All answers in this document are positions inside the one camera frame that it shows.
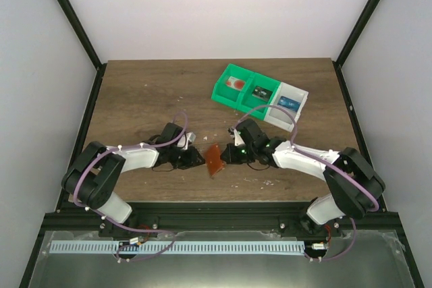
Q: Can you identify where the brown leather card holder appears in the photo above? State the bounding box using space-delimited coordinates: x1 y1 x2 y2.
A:
204 143 225 178

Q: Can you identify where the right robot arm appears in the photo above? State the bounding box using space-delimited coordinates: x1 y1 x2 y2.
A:
221 119 385 236

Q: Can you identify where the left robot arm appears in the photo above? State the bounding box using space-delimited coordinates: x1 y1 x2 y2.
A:
61 123 205 237

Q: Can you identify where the black card in bin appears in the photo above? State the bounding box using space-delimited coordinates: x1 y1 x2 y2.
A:
252 86 273 102

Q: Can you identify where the red white card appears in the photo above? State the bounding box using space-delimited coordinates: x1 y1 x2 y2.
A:
225 76 246 91

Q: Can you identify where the blue card in bin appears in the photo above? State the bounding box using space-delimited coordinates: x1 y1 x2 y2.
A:
277 96 301 113

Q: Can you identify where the green bin far left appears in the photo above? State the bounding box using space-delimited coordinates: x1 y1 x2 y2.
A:
211 63 254 109

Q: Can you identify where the green bin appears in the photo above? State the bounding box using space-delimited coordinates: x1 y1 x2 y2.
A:
237 73 281 120
211 63 254 109

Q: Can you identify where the green bin middle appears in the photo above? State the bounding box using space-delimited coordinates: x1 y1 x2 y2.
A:
237 73 281 120

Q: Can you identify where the white bin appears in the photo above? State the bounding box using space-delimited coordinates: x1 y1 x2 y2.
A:
264 82 308 132

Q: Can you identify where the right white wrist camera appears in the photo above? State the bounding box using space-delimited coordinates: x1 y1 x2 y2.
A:
228 127 245 147

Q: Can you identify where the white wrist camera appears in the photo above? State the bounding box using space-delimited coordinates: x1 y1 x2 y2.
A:
177 132 196 150
228 127 245 147

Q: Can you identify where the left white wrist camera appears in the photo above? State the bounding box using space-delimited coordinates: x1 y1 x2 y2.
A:
177 132 196 150

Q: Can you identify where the black aluminium frame rail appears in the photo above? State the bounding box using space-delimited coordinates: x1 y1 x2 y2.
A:
43 202 399 240

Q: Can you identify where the light blue slotted cable duct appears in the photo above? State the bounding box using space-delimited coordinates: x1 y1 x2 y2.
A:
49 240 305 256

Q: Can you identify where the left black frame post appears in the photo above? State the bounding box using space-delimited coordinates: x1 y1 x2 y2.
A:
36 0 103 69

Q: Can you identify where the black frame post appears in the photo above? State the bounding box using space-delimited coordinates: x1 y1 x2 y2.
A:
36 0 103 69
335 0 402 68

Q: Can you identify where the right black frame post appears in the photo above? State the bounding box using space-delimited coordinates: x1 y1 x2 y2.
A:
335 0 402 68

